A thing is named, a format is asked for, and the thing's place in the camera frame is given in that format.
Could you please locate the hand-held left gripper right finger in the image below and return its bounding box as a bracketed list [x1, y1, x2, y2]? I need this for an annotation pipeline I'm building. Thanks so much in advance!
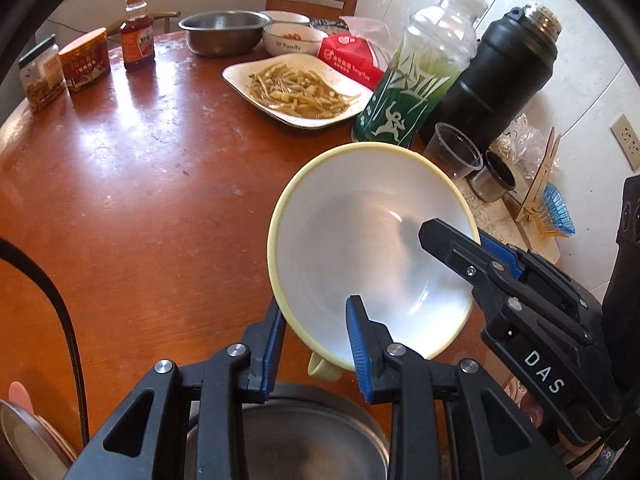
[345, 295, 576, 480]

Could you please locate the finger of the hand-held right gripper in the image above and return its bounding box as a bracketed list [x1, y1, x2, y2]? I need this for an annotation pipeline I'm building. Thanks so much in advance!
[419, 218, 597, 350]
[479, 236, 609, 342]

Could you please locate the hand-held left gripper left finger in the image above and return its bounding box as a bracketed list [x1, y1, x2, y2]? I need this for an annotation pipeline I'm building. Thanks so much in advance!
[62, 297, 287, 480]

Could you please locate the white bowl with yellow outside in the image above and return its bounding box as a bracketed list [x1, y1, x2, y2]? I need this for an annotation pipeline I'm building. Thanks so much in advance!
[267, 142, 482, 380]

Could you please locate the round steel pan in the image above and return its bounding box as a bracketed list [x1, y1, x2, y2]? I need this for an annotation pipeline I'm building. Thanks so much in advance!
[185, 382, 391, 480]

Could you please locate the pink bear-shaped plate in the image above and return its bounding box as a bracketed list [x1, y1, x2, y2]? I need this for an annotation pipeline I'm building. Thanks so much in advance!
[9, 381, 39, 419]

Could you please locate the steel plate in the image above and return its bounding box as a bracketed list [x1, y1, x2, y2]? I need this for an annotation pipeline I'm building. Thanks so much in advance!
[0, 399, 77, 480]

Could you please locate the person's right hand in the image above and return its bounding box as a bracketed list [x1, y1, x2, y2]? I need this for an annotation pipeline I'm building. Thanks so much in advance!
[502, 377, 551, 441]

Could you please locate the blue brush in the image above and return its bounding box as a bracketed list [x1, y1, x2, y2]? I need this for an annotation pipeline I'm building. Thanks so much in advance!
[529, 183, 577, 237]

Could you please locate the steel thermos cup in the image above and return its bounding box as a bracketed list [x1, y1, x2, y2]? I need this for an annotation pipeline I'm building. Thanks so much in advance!
[470, 151, 517, 204]

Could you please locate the wooden clip stand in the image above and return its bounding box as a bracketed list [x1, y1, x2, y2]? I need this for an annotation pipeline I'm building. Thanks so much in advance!
[515, 127, 562, 224]

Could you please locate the clear plastic cup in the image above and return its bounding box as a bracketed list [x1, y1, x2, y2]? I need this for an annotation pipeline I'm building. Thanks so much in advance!
[423, 122, 485, 181]

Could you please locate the plastic bag of nuts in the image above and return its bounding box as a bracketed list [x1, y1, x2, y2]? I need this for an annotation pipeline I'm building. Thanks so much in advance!
[492, 112, 547, 162]

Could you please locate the green plastic drink bottle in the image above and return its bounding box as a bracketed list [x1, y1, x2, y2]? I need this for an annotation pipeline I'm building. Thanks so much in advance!
[351, 0, 489, 149]

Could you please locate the black thermos flask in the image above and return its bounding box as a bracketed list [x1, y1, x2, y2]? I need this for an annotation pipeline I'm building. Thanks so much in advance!
[419, 3, 559, 154]

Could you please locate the red tissue pack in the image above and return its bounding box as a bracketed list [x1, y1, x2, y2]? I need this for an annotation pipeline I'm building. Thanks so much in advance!
[317, 35, 387, 74]

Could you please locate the white plate with green beans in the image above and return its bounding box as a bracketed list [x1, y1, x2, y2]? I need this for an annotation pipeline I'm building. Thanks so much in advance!
[222, 56, 375, 131]

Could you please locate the clear plastic bag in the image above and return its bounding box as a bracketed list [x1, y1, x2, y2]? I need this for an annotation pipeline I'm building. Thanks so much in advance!
[344, 15, 397, 63]

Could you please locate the white printed ceramic bowl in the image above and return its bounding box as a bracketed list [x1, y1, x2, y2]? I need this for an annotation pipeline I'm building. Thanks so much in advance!
[262, 22, 330, 59]

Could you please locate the plain white bowl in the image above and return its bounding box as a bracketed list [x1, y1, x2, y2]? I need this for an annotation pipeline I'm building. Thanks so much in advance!
[260, 10, 312, 26]

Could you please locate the large steel bowl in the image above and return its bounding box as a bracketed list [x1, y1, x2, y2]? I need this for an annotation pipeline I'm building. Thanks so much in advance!
[178, 10, 271, 57]

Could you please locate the amber honey bottle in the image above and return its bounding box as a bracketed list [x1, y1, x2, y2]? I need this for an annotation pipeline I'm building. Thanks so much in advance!
[119, 0, 156, 72]

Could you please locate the red tin jar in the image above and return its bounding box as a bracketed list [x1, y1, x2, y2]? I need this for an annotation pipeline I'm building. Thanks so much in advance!
[58, 27, 112, 94]

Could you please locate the clear jar with dried food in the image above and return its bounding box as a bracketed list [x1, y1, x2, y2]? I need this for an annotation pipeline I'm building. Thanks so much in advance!
[18, 34, 69, 114]

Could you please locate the black cable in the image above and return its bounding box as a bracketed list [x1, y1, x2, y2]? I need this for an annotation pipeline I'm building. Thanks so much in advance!
[0, 237, 91, 448]

